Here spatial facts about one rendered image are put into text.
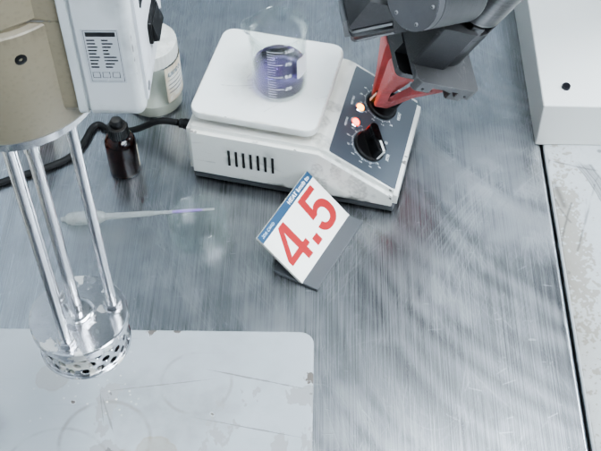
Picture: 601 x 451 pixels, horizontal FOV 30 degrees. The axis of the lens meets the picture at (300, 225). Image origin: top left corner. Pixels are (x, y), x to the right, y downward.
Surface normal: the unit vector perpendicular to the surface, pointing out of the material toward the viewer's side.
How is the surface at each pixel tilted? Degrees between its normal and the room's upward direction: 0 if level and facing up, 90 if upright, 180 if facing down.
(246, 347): 0
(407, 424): 0
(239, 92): 0
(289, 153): 90
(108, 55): 90
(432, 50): 103
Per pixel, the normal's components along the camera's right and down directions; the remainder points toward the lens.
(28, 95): 0.44, 0.69
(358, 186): -0.25, 0.75
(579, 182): -0.01, -0.64
